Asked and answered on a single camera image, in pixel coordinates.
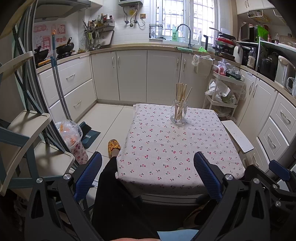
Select black wire rack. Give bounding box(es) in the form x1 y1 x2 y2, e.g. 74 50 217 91
149 24 163 40

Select light blue cloth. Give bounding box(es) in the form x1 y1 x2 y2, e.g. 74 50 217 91
157 229 199 241

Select white lower kitchen cabinets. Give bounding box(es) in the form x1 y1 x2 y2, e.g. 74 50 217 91
38 45 296 172

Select bundle of wooden chopsticks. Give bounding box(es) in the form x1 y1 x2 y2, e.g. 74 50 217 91
174 82 193 122

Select white wire basket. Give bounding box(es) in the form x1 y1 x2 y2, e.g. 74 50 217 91
247 10 287 24

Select white stool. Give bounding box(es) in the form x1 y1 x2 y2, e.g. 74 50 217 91
221 120 254 154

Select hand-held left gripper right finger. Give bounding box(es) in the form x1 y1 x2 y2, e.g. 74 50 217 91
194 152 272 241

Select dark dustpan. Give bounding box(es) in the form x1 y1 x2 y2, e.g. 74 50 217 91
79 122 101 149

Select hanging bin with bag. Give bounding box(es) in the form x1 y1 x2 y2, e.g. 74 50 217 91
192 54 213 76

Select white jug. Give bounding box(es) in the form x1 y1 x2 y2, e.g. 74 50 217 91
233 44 243 64

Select clear plastic bottle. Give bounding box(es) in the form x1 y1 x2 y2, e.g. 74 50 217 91
247 48 256 69

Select white thermos pot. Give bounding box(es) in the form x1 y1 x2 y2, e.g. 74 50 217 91
275 56 295 86

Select stack of pans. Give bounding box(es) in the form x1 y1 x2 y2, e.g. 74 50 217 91
209 27 236 59

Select range hood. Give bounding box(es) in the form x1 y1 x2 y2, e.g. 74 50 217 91
35 0 102 19

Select white counter shelf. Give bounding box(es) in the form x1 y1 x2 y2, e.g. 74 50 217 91
257 37 296 81

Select yellow slipper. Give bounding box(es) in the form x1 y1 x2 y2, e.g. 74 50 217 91
108 139 121 156

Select white upper cabinets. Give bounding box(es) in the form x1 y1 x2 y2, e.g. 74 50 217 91
235 0 278 15

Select white step stool chair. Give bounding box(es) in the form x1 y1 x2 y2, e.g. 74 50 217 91
0 51 75 193

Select barred window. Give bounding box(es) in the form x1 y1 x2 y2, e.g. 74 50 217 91
150 0 219 43

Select clear glass jar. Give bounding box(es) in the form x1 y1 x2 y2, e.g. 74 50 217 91
170 98 188 126

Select wall utensil rack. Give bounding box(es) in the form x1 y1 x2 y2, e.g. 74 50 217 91
83 13 115 50

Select cherry print trash bin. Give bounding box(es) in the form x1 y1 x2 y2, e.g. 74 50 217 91
55 120 89 165

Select plastic bags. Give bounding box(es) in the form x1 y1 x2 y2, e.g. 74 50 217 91
205 79 238 105

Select cherry print tablecloth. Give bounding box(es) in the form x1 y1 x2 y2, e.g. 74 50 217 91
115 103 246 197

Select pink wall posters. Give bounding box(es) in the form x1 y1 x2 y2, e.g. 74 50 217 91
33 22 67 50

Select silver water heater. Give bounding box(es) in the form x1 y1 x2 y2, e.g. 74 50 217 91
118 0 143 6

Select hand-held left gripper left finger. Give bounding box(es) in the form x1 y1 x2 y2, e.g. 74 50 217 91
24 152 103 241

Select green cloth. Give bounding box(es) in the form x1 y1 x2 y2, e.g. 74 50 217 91
174 46 208 53

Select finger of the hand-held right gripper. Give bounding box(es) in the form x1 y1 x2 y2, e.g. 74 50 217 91
269 159 296 201

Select water heater hoses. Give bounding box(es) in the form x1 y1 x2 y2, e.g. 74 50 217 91
124 6 146 27

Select white rolling cart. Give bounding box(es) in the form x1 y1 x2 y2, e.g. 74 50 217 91
203 70 246 119

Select black cooker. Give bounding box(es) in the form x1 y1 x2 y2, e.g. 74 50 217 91
258 52 278 80

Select chrome faucet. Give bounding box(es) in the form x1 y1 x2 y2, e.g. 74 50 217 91
176 24 195 48

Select small silver oven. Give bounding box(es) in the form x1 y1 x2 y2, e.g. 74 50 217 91
239 23 251 42

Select black wok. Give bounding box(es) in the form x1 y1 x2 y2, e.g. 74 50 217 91
56 37 75 55
34 46 49 61

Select blue grey mop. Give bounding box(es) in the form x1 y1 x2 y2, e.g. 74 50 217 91
51 30 70 121

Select red lidded container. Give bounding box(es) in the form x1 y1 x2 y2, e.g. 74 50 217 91
212 65 226 76

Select green bag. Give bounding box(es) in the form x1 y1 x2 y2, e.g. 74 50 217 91
257 25 270 41

